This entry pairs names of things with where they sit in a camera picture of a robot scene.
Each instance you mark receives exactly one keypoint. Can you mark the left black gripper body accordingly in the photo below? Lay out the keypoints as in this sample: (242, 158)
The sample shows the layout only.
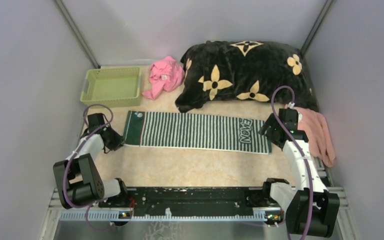
(115, 139)

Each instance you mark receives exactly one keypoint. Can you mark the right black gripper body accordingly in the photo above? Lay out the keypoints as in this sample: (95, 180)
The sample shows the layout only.
(272, 121)

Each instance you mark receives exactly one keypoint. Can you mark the green white striped towel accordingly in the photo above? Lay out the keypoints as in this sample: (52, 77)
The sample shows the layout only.
(195, 131)

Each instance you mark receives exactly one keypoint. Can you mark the black blanket with beige flowers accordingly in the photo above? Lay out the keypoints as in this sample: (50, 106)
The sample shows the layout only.
(247, 71)

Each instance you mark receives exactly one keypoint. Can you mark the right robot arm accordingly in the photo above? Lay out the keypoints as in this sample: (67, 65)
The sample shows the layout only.
(310, 209)

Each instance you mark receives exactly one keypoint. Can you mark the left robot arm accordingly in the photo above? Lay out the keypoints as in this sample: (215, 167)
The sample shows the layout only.
(77, 178)

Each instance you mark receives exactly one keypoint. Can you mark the light salmon pink towel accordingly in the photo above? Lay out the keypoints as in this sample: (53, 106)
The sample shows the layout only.
(319, 139)

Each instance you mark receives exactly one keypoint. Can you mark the green perforated plastic basket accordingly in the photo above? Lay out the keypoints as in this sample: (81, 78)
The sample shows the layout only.
(113, 87)

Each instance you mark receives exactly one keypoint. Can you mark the bright pink crumpled towel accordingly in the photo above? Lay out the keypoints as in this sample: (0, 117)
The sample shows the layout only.
(164, 75)

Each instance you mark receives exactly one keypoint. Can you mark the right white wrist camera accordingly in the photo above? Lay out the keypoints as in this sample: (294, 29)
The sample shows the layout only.
(289, 117)

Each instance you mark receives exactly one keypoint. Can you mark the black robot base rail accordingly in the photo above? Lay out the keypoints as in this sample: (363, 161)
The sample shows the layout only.
(205, 204)

